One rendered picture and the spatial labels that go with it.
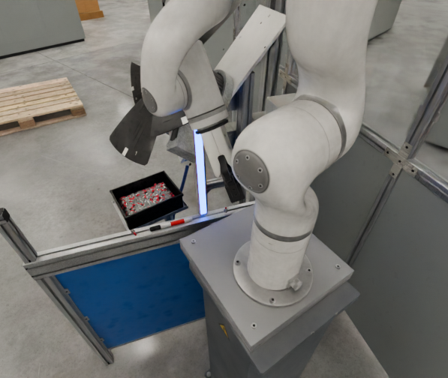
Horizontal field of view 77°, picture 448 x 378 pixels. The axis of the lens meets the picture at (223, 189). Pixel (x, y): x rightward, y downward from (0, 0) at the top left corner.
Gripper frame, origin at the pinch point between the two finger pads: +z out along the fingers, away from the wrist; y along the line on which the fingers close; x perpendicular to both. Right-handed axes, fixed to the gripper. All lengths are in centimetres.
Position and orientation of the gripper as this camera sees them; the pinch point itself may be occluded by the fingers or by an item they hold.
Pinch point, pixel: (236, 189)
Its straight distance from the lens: 65.3
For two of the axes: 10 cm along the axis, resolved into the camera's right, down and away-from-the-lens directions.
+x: 9.3, -3.3, -1.3
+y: -0.1, 3.5, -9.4
